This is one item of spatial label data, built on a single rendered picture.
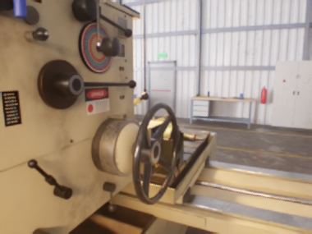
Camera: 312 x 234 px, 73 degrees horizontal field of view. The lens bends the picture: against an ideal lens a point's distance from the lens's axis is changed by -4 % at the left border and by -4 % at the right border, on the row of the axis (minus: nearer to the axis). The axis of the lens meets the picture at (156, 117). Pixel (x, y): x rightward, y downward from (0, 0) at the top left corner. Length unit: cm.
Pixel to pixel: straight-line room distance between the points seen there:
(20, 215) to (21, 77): 36
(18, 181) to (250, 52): 787
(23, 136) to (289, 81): 730
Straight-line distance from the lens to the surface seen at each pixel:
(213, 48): 829
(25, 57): 65
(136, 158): 65
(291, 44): 823
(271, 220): 160
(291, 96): 758
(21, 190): 69
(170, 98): 860
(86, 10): 74
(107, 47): 77
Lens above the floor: 159
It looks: 10 degrees down
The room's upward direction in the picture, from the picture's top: straight up
